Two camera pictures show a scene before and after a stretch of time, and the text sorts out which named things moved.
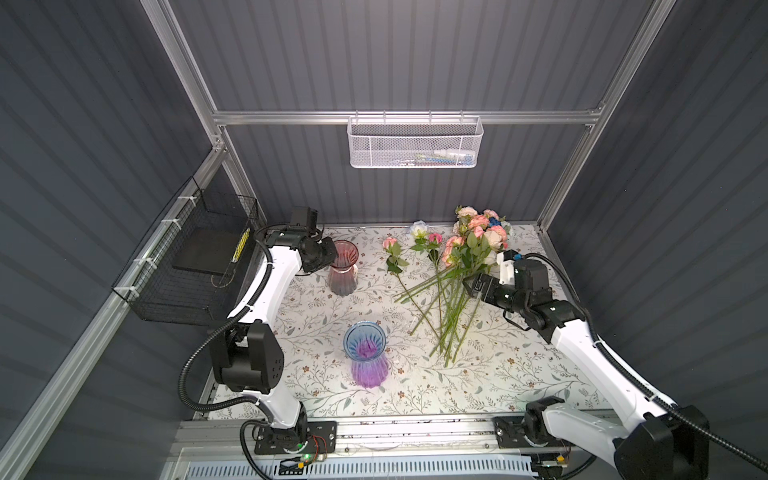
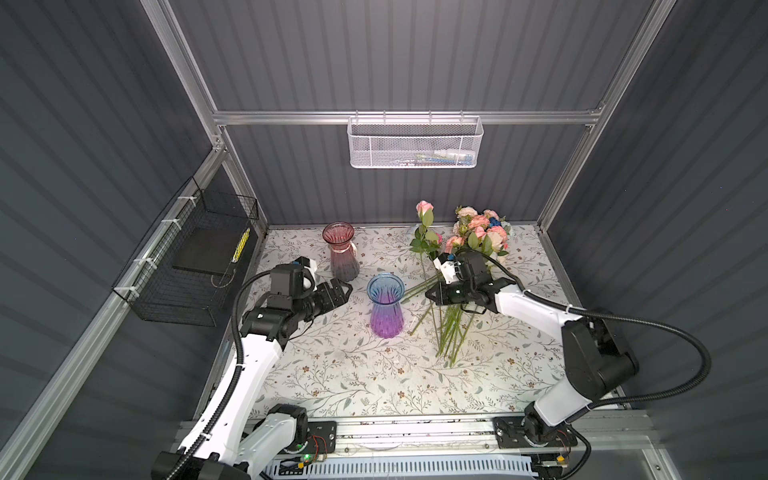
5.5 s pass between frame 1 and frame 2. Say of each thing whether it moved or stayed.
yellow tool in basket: stayed
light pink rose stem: moved
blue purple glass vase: moved
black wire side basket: stayed
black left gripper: moved
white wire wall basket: stayed
